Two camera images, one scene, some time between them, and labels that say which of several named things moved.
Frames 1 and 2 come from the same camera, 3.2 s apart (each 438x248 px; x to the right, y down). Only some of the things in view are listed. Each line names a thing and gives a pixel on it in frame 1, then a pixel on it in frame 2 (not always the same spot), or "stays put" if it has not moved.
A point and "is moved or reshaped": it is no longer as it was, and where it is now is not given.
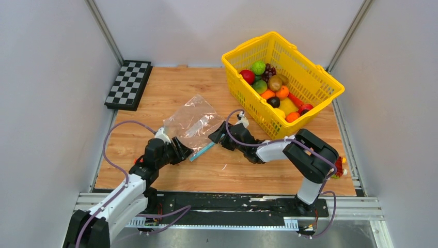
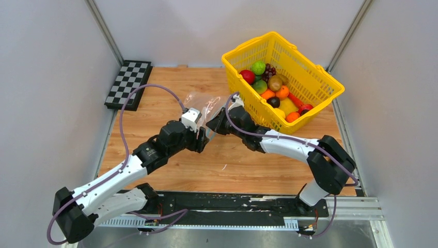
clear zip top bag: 193,124 is moved or reshaped
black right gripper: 216,137 -> 217,124
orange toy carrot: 297,102 stays put
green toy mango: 260,86 stays put
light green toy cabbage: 259,67 stays put
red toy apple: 248,75 stays put
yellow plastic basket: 309,82 stays put
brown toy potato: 275,83 stays put
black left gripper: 181,154 -> 198,144
